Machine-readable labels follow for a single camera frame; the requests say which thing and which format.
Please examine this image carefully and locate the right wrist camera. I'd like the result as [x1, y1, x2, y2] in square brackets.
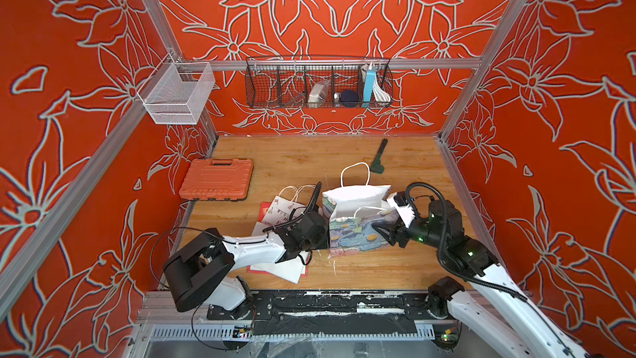
[387, 192, 415, 228]

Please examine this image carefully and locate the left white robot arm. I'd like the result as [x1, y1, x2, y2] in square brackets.
[162, 183, 329, 314]

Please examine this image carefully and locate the red RICH paper bag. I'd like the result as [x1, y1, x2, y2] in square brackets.
[248, 197, 308, 283]

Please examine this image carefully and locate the white slotted cable duct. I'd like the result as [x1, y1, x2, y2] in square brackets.
[148, 323, 436, 342]

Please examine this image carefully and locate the white happy day paper bag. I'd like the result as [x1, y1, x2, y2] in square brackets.
[257, 185, 314, 265]

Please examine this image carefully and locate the black wire wall basket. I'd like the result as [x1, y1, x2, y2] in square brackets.
[245, 55, 394, 109]

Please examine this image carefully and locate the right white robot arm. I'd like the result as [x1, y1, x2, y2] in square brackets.
[373, 182, 589, 357]

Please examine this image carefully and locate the white cable in basket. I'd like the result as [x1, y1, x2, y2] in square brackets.
[372, 76, 392, 106]

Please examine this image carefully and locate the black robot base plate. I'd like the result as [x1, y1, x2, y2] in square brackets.
[206, 290, 454, 333]

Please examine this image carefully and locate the dark green wrench tool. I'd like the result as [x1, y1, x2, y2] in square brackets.
[369, 139, 389, 174]

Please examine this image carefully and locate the silver packet in basket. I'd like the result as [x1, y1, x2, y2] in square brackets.
[307, 80, 331, 109]

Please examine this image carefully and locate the orange plastic tool case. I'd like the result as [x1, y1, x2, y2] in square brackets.
[179, 158, 253, 202]

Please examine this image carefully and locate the white wire mesh basket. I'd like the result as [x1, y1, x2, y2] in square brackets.
[139, 55, 216, 125]

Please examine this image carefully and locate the light blue box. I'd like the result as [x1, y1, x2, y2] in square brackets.
[361, 65, 376, 108]

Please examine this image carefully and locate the dark blue round object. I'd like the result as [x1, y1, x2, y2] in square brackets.
[339, 89, 359, 108]

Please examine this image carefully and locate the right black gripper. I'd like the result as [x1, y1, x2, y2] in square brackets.
[371, 208, 448, 253]

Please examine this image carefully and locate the colourful patterned paper bag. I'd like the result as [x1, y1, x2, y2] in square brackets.
[322, 177, 399, 257]

